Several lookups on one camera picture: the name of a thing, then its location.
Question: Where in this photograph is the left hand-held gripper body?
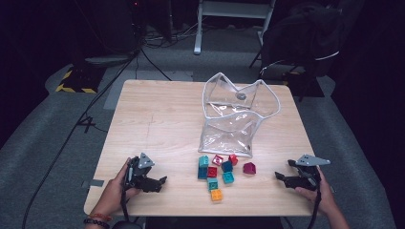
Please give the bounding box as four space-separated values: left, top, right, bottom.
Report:
124 152 156 191

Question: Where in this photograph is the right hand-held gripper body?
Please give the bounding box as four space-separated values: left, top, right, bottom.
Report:
284 154 331 191

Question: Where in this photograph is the magenta toy block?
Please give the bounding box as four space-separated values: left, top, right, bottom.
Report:
243 161 257 176

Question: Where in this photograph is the clear plastic bag white trim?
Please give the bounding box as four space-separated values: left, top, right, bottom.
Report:
198 72 282 158

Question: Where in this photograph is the person's right hand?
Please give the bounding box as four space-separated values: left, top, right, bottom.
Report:
295 168 337 216

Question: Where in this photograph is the person's left hand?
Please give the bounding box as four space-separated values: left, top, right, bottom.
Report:
95 157 141 218

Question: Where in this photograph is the grey tape piece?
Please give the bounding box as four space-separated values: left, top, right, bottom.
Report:
81 179 105 188

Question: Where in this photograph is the black chair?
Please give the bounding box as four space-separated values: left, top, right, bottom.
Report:
249 56 326 103

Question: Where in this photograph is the black yellow striped base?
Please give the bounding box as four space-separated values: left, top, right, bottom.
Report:
55 65 107 94

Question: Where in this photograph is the black jacket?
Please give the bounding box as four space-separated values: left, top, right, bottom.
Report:
261 1 347 77

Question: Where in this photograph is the dark equipment rack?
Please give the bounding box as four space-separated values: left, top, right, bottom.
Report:
71 0 142 66

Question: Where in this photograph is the right hand-held gripper black cable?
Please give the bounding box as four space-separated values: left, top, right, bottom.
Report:
307 187 323 229

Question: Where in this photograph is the hand-held gripper black cable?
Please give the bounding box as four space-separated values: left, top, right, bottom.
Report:
119 187 132 223
307 187 323 229

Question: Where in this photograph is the left hand-held gripper black cable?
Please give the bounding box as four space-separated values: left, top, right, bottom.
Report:
119 187 132 223

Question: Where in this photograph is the orange bracelet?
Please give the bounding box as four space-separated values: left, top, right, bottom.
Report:
89 213 113 222

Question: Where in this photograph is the black beaded bracelet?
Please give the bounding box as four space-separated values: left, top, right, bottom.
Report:
83 218 111 229

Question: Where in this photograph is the long black floor cable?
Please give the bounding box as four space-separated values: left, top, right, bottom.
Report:
21 47 141 229

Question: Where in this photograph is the bundle of floor cables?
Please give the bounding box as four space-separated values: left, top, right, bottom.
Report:
142 17 204 50

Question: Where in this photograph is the white desk frame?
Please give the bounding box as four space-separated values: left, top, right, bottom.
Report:
193 0 277 55

